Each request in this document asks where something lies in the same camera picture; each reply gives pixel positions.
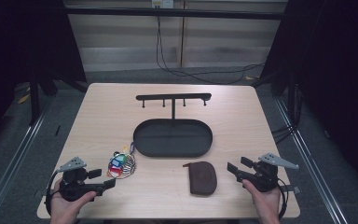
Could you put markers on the brown zip pouch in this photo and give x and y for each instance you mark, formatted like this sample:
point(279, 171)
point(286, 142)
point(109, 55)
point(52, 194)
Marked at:
point(202, 179)

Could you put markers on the black horizontal bar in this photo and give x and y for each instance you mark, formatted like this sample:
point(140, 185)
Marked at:
point(167, 13)

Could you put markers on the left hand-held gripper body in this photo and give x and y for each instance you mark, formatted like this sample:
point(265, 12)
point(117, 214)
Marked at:
point(74, 186)

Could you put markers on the person's right hand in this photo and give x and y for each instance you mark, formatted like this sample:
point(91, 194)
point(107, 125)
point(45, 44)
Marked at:
point(267, 205)

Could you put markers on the small black floor strip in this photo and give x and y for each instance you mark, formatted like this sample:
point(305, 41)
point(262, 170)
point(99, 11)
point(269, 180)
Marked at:
point(57, 130)

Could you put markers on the black tray with hook rack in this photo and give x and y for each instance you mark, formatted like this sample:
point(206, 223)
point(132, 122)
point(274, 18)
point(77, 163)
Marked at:
point(172, 138)

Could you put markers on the white wall socket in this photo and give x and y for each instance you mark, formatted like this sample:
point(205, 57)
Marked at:
point(162, 3)

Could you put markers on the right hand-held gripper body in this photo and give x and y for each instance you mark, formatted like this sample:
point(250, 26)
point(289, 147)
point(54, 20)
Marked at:
point(265, 177)

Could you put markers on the black stand leg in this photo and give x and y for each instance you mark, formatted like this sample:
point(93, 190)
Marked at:
point(34, 99)

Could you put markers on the person's left hand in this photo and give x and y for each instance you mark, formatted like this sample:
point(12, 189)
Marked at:
point(63, 210)

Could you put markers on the grey tape strip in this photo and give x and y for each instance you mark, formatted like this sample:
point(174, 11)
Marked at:
point(39, 193)
point(293, 189)

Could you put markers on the yellow floor tape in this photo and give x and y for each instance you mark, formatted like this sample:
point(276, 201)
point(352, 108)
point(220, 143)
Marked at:
point(23, 98)

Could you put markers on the dark curtain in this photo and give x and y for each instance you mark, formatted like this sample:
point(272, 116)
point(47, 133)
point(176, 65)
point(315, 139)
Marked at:
point(338, 77)
point(18, 46)

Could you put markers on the metal floor rail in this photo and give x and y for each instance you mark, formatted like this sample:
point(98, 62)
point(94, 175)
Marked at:
point(9, 174)
point(310, 161)

